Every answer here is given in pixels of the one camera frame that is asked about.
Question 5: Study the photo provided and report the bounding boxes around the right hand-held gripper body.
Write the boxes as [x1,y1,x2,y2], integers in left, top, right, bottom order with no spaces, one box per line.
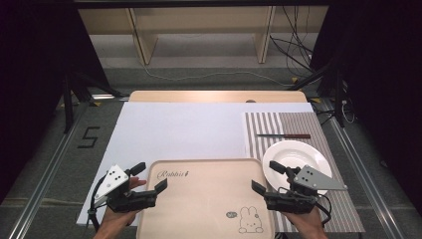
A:
[264,164,348,215]

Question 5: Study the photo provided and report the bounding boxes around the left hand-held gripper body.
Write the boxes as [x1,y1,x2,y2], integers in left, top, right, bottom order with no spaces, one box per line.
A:
[94,164,159,214]

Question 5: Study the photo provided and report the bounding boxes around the person's left hand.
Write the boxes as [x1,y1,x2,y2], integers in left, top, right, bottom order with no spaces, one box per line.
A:
[97,177,147,233]

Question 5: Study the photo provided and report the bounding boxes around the person's right hand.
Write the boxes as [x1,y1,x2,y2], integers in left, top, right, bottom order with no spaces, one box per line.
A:
[282,207,327,233]

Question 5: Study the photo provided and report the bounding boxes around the white round plate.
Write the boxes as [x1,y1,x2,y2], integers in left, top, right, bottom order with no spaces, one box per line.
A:
[262,139,333,197]

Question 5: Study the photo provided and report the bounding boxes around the beige tray with rabbit print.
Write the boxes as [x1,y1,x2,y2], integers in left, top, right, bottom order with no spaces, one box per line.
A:
[135,158,277,239]

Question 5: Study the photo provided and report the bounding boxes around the striped grey placemat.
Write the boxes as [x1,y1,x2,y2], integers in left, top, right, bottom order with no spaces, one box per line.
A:
[244,112,366,233]

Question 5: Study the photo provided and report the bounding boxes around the white board sheet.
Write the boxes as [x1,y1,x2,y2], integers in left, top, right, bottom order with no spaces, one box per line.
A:
[76,102,315,227]

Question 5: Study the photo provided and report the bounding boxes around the black metal stand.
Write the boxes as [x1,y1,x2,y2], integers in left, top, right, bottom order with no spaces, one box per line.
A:
[61,71,125,134]
[287,56,348,128]

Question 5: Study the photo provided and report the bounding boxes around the light wooden table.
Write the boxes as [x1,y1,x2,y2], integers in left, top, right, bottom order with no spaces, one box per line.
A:
[128,90,309,104]

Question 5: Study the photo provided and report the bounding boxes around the black curtain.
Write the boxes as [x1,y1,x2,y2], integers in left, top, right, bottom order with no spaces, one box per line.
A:
[312,0,422,218]
[0,0,111,204]

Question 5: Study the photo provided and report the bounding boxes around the light wooden shelf unit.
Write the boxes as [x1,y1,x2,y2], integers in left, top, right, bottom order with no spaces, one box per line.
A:
[78,6,329,66]

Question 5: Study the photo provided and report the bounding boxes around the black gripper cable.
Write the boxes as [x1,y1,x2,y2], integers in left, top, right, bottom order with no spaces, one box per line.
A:
[87,175,107,232]
[314,193,333,229]

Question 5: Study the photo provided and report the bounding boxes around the knife with dark red handle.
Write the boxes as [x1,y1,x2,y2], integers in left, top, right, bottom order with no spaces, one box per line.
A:
[256,132,312,139]

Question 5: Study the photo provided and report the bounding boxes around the metal floor rail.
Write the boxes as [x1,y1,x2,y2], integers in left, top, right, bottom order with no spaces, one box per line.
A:
[8,103,92,239]
[319,99,408,239]

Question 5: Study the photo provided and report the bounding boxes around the white floor cable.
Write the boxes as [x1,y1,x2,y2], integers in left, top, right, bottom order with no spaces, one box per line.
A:
[131,9,294,88]

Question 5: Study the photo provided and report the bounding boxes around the bundle of black cables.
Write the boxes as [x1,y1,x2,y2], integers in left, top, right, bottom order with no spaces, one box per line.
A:
[269,5,320,80]

